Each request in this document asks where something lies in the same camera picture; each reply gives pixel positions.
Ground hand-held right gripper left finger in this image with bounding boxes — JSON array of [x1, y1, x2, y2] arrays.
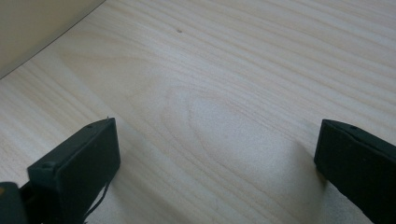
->
[[19, 117, 121, 224]]

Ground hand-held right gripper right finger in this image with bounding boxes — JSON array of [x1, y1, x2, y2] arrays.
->
[[313, 119, 396, 224]]

